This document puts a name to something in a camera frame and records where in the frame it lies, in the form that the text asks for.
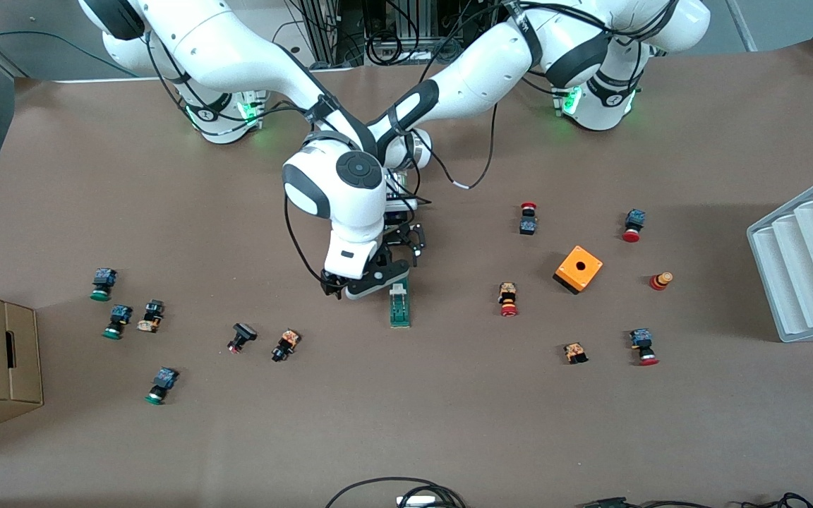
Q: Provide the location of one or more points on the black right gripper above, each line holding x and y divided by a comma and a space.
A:
331, 287

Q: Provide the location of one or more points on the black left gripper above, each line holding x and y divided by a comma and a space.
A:
402, 234

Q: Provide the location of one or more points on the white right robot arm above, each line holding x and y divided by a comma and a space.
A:
237, 49

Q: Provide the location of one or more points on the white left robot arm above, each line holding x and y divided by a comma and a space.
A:
491, 63

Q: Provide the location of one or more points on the black square push button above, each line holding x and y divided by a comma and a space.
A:
244, 331

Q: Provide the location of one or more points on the red mushroom button orange block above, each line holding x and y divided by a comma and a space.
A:
507, 293

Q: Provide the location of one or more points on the red button black block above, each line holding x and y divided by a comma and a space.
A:
528, 226

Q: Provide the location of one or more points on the small orange contact block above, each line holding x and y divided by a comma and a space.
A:
576, 351

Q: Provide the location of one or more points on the green mushroom push button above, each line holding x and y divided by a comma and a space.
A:
118, 317
103, 281
164, 381

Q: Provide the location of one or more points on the dark equipment rack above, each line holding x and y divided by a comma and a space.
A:
385, 28

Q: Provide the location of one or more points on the red mushroom button blue block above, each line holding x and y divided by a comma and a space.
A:
635, 219
641, 339

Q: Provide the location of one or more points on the white plug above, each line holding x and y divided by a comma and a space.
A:
417, 502

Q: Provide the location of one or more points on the red yellow button head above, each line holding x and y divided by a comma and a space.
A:
660, 281

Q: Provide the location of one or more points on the grey ridged tray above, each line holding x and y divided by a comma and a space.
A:
802, 261

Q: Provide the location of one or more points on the black selector switch orange block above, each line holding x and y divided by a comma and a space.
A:
286, 343
152, 314

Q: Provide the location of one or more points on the orange button enclosure box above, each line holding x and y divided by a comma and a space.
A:
569, 275

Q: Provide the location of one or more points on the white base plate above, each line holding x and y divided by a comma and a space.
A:
286, 28

